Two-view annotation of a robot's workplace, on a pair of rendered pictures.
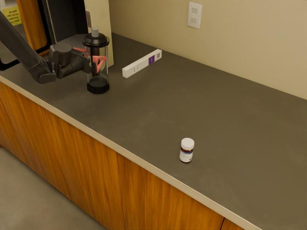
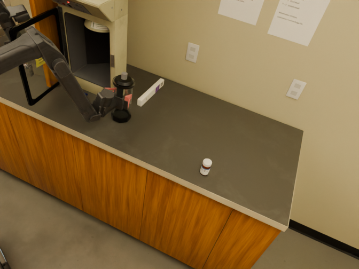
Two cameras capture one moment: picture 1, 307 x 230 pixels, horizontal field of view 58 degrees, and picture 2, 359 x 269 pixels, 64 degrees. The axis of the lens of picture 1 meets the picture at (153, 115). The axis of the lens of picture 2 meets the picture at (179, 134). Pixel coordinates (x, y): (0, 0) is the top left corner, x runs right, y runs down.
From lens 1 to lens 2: 50 cm
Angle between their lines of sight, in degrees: 15
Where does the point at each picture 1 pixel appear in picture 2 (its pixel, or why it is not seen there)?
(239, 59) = (227, 88)
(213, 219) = (224, 212)
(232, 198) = (239, 196)
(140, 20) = (140, 50)
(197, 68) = (194, 95)
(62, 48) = (107, 94)
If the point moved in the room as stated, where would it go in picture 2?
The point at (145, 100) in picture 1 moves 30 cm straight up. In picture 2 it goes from (162, 126) to (169, 79)
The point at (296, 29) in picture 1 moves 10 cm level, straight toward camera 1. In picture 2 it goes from (269, 71) to (268, 80)
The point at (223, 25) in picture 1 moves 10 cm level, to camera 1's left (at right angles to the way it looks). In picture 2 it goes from (216, 62) to (200, 62)
